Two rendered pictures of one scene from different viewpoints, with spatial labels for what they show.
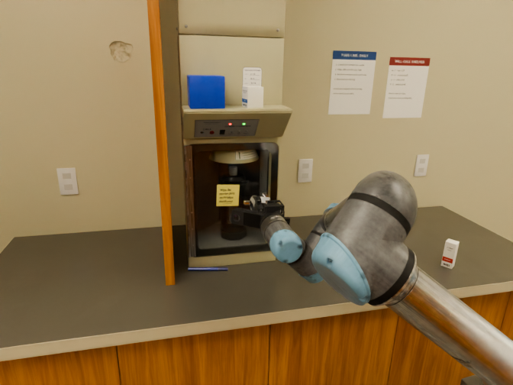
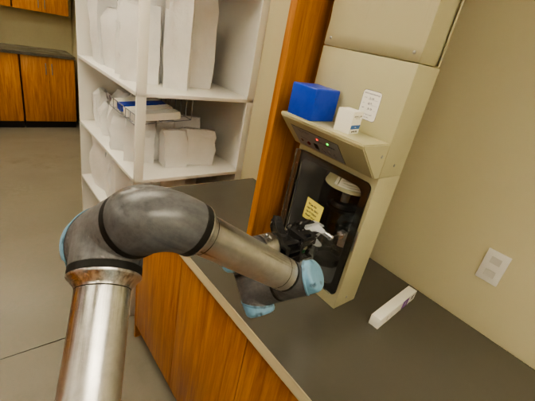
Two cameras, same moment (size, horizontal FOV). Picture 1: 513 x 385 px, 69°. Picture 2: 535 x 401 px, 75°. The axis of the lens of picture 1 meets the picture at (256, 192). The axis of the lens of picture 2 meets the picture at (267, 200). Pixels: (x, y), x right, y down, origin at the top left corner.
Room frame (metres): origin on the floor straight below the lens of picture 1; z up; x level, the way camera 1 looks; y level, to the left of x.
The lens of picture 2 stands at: (0.54, -0.74, 1.70)
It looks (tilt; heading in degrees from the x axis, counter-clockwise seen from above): 25 degrees down; 60
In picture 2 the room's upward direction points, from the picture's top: 12 degrees clockwise
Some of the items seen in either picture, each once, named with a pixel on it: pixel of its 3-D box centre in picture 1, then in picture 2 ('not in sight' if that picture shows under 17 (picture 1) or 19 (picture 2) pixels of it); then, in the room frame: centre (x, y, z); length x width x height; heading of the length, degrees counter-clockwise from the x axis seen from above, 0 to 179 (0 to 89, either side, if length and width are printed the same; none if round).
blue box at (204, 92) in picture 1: (205, 91); (313, 101); (1.13, 0.15, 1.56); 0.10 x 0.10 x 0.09; 14
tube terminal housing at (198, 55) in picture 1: (227, 153); (353, 179); (1.33, 0.11, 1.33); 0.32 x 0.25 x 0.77; 104
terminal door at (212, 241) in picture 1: (233, 201); (316, 220); (1.20, 0.08, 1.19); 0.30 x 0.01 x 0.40; 103
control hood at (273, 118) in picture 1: (236, 123); (327, 142); (1.16, 0.07, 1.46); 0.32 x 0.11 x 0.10; 104
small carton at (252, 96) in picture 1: (252, 96); (348, 120); (1.17, 0.02, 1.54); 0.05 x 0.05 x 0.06; 22
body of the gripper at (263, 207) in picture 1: (270, 218); (290, 242); (1.04, -0.04, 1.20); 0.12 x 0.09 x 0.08; 13
